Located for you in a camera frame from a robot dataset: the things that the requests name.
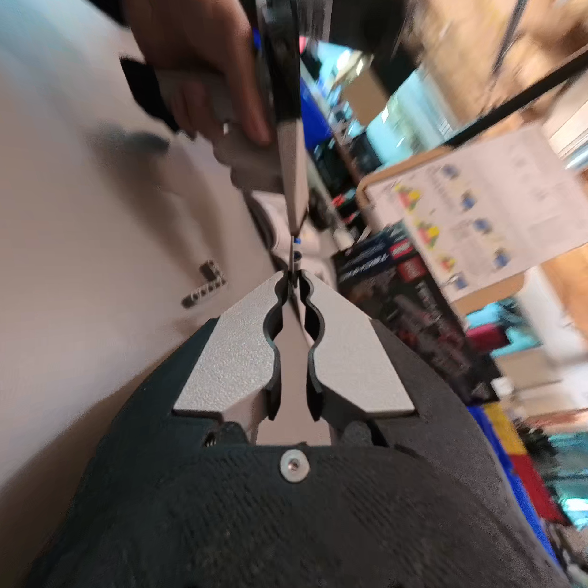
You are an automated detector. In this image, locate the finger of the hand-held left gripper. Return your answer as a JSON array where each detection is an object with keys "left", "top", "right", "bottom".
[{"left": 277, "top": 119, "right": 309, "bottom": 233}]

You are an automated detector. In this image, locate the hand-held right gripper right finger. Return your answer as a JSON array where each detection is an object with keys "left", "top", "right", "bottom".
[{"left": 298, "top": 270, "right": 416, "bottom": 422}]

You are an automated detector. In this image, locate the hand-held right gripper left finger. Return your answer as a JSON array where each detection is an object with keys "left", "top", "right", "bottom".
[{"left": 174, "top": 271, "right": 288, "bottom": 443}]

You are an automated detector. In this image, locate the small toy brick assembly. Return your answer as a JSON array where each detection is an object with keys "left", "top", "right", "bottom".
[{"left": 287, "top": 232, "right": 305, "bottom": 291}]

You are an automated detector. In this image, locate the grey desk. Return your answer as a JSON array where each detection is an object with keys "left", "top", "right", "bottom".
[{"left": 0, "top": 0, "right": 352, "bottom": 529}]

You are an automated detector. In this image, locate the person's left hand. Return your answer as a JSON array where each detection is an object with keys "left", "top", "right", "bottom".
[{"left": 123, "top": 0, "right": 273, "bottom": 148}]

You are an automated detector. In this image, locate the open instruction booklet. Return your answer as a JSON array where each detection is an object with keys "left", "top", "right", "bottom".
[{"left": 249, "top": 190, "right": 337, "bottom": 285}]

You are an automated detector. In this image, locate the blue storage bin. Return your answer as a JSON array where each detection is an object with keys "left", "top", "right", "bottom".
[
  {"left": 299, "top": 73, "right": 334, "bottom": 153},
  {"left": 468, "top": 404, "right": 562, "bottom": 572}
]

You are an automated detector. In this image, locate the grey angled toy beam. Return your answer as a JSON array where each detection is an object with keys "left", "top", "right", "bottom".
[{"left": 180, "top": 259, "right": 229, "bottom": 310}]

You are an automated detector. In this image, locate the black toy set box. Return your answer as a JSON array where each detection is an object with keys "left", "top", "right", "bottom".
[{"left": 333, "top": 224, "right": 488, "bottom": 401}]

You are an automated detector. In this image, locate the maroon cup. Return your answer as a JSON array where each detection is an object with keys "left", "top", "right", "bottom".
[{"left": 465, "top": 322, "right": 511, "bottom": 355}]

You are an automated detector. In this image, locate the wooden board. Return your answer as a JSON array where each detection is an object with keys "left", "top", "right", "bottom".
[{"left": 356, "top": 145, "right": 528, "bottom": 319}]

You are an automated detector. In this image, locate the printed instruction sheet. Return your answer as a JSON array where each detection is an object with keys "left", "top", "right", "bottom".
[{"left": 367, "top": 124, "right": 585, "bottom": 305}]

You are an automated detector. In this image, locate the red storage bin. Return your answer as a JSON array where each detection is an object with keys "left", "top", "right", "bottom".
[{"left": 509, "top": 452, "right": 569, "bottom": 525}]

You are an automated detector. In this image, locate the black slanted bar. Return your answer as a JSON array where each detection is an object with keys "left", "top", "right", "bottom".
[{"left": 442, "top": 50, "right": 588, "bottom": 149}]

